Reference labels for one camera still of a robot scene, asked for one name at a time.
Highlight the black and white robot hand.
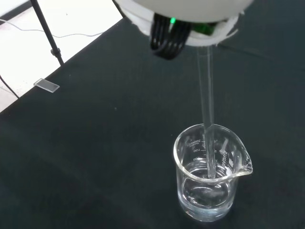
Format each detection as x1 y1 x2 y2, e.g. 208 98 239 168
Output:
112 0 254 62

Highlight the black tripod leg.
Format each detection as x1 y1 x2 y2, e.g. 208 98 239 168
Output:
30 0 65 65

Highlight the clear plastic cloth clip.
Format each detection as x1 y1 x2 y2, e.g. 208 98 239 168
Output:
33 78 60 94

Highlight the black cloth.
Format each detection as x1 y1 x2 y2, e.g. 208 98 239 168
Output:
0 0 305 229

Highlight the clear glass beaker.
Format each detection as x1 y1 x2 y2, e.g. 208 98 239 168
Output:
173 123 254 216

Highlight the thin grey cable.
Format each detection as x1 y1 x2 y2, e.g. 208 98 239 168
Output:
0 19 104 39

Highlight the thin black cable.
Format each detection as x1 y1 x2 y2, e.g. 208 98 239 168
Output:
0 74 20 99

